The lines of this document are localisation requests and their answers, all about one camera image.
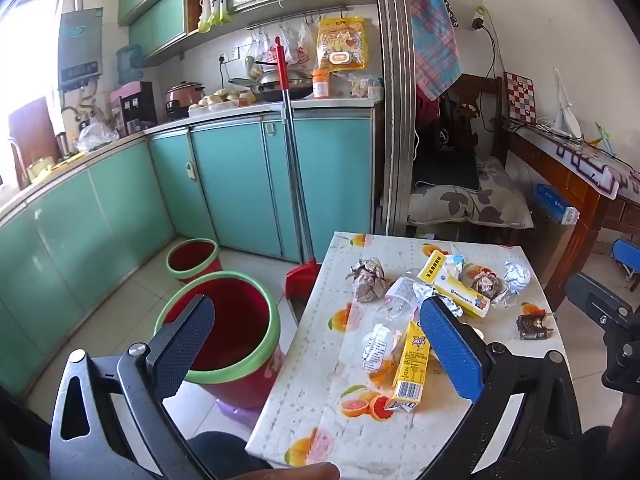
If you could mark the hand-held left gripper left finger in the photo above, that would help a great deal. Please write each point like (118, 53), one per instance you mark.
(185, 347)

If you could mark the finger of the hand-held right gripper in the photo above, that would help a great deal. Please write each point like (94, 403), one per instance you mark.
(592, 300)

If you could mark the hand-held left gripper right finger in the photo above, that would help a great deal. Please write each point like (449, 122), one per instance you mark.
(450, 350)

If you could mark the large red green-rimmed bin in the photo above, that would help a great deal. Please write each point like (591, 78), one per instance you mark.
(235, 340)

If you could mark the yellow white medicine box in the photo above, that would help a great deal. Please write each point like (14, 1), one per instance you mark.
(450, 287)

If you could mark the person's right forearm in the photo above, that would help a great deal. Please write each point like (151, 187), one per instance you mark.
(625, 435)

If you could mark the person's left hand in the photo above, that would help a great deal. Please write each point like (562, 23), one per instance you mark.
(300, 472)

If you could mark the yellow drink carton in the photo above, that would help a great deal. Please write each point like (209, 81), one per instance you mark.
(410, 365)

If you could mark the blue stool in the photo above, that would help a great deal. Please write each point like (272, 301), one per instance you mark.
(627, 255)

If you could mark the brown wrapper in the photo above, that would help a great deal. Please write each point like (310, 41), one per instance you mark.
(532, 325)

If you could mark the white snack packet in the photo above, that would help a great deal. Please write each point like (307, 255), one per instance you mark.
(380, 347)

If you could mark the clear plastic bottle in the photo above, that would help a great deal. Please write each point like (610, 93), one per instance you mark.
(400, 292)

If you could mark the crumpled foil wrapper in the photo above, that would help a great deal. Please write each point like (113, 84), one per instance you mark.
(487, 282)

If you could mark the silver foil ball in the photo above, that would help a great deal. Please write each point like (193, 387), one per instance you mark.
(517, 277)

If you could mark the purple basin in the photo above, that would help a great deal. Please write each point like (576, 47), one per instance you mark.
(240, 407)

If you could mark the white blue wrapper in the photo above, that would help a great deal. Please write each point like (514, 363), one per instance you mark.
(456, 265)

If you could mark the small red green-rimmed bin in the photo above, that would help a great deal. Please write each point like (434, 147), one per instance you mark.
(192, 260)

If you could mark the blue box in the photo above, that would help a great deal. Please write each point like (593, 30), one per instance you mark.
(552, 202)

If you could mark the person's dark trousers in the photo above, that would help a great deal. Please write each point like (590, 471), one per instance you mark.
(220, 447)

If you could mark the large crumpled printed paper ball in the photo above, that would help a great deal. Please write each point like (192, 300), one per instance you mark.
(367, 280)

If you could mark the wooden desk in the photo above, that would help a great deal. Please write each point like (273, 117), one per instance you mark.
(565, 180)

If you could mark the red dustpan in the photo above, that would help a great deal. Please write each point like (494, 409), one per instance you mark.
(302, 280)

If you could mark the white printed desk runner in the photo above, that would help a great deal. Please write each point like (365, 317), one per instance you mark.
(585, 162)

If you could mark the floral cushion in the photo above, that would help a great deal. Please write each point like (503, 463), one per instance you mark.
(480, 202)

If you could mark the teal lower kitchen cabinets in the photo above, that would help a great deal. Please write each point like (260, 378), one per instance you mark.
(235, 185)

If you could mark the teal kitchen cabinets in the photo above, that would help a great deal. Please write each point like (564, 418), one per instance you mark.
(235, 185)
(160, 10)

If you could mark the black seat pad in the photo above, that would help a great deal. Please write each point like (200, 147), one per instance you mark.
(445, 170)

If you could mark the white pointed object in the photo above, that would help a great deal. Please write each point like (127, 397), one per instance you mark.
(565, 110)

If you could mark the checkered box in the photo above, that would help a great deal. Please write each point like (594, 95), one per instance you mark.
(520, 97)

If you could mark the black bag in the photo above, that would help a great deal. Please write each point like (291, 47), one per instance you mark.
(455, 127)

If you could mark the crumpled clear plastic bag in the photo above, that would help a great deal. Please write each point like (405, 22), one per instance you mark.
(97, 137)

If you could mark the red cloth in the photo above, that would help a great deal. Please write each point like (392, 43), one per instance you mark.
(426, 117)

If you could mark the wooden chair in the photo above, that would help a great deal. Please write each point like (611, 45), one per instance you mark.
(480, 95)

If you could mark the pink black appliance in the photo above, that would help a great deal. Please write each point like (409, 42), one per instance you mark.
(135, 107)

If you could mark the pink rice cooker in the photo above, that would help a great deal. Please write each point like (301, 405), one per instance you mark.
(182, 100)

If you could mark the pile of steamed buns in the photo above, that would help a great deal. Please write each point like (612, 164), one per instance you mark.
(222, 97)

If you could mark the brown cutting board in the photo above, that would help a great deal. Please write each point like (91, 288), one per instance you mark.
(35, 127)

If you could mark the metal wok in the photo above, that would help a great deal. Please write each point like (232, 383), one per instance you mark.
(272, 87)

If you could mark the blue water jug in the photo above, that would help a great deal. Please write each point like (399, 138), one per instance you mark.
(130, 62)

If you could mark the orange bottle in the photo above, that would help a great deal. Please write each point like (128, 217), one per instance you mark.
(320, 85)

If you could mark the clear hanging plastic bag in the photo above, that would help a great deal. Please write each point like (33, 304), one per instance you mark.
(297, 42)
(262, 50)

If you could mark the plaid hanging cloth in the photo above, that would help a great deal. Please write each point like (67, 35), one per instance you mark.
(432, 30)

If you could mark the grey water heater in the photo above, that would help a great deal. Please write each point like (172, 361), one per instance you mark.
(80, 50)

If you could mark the yellow snack bag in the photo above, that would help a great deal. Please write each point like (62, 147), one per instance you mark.
(341, 42)

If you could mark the teal upper kitchen cabinets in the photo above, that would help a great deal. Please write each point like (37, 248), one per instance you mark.
(160, 10)

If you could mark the metal sliding door frame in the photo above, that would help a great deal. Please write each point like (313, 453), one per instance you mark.
(395, 85)

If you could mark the white wall socket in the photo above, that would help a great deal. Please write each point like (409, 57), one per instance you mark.
(229, 56)

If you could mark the wall charger plug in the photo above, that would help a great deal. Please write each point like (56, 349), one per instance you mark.
(479, 17)

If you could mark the metal hanging rail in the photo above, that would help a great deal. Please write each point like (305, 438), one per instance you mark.
(300, 14)

